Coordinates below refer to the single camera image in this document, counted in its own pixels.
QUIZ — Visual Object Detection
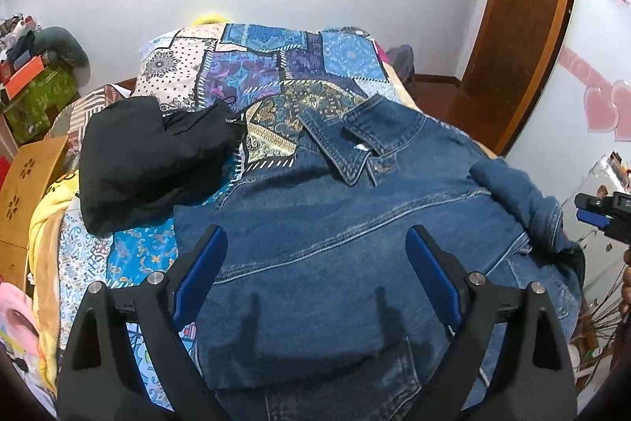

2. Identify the grey purple backpack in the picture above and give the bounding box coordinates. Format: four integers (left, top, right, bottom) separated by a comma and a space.
387, 45, 416, 81

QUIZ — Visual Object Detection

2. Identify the yellow fleece blanket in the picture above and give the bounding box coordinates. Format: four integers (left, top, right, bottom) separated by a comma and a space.
28, 172, 82, 397

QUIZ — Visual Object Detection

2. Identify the blue denim jacket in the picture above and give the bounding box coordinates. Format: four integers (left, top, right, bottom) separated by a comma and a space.
174, 94, 587, 421

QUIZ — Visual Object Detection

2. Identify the white wardrobe sliding door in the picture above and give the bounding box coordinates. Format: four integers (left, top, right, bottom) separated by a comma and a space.
500, 0, 631, 254

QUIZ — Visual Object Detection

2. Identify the yellow pillow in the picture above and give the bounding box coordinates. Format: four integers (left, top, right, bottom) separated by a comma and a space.
191, 11, 232, 27

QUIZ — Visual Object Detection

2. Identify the brown wooden door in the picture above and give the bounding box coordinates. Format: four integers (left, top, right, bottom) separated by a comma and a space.
461, 0, 581, 155

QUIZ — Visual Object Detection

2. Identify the pink cloth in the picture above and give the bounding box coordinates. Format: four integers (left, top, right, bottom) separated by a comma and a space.
0, 281, 43, 357

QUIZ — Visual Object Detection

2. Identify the patchwork printed bedspread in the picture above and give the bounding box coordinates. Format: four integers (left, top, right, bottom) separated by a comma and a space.
49, 22, 498, 402

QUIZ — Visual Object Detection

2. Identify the black garment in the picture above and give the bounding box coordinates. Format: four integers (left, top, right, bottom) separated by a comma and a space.
79, 97, 247, 237

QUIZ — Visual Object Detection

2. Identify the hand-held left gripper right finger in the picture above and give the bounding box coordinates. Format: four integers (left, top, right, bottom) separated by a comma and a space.
405, 225, 579, 421

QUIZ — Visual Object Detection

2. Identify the wooden lap desk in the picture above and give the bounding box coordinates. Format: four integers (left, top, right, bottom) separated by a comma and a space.
0, 135, 69, 294

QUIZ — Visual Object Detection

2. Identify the green patterned cloth cover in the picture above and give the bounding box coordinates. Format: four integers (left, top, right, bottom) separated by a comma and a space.
0, 63, 80, 146

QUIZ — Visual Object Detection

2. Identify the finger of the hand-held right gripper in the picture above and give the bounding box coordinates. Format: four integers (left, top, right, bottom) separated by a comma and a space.
574, 193, 617, 212
576, 208, 613, 230

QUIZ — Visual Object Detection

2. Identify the orange box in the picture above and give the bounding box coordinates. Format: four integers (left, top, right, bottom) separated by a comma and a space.
2, 56, 45, 101

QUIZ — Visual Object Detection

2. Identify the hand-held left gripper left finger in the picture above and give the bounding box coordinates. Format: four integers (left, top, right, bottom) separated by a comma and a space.
56, 224, 230, 421

